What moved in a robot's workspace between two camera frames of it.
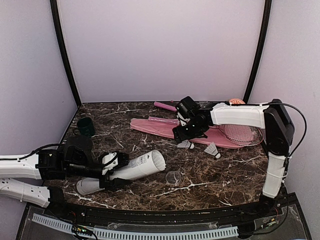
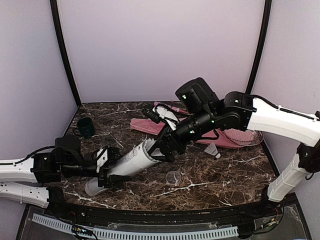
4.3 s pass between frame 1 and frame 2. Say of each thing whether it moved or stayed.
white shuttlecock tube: moved
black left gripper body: stayed
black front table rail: stayed
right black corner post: stayed
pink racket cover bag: stayed
